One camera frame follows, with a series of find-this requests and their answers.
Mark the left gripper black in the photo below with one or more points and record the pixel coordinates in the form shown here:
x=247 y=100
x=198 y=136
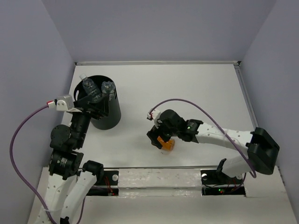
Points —
x=82 y=105

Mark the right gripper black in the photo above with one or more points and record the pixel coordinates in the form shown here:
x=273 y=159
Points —
x=153 y=135

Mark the orange juice bottle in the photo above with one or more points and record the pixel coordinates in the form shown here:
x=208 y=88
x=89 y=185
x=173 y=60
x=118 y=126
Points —
x=167 y=146

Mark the clear unlabelled plastic bottle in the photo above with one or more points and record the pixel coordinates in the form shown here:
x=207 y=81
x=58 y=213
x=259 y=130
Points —
x=91 y=88

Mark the clear bottle black cap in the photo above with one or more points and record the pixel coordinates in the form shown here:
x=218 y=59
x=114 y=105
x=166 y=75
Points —
x=108 y=89

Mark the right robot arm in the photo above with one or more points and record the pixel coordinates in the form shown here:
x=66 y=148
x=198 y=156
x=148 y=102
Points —
x=258 y=151

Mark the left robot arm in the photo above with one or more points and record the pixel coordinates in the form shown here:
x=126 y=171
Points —
x=67 y=183

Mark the black cylindrical bin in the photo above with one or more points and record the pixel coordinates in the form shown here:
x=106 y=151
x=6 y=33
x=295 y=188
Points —
x=114 y=108

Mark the white foam strip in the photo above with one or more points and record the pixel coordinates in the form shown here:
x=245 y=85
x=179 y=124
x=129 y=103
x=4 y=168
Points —
x=159 y=182

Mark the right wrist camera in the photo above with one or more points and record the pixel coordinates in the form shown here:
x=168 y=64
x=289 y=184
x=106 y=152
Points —
x=154 y=116

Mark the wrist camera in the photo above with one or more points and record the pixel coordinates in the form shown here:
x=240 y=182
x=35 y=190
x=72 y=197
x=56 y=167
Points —
x=154 y=116
x=65 y=104

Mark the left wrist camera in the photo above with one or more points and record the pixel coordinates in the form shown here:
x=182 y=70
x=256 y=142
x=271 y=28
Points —
x=65 y=104

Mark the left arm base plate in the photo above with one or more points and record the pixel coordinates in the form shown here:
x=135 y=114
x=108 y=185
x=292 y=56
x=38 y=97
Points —
x=107 y=186

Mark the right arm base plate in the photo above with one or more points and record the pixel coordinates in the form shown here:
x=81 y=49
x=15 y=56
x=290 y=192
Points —
x=218 y=185

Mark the aluminium table rail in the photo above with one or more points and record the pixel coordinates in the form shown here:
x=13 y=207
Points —
x=112 y=63

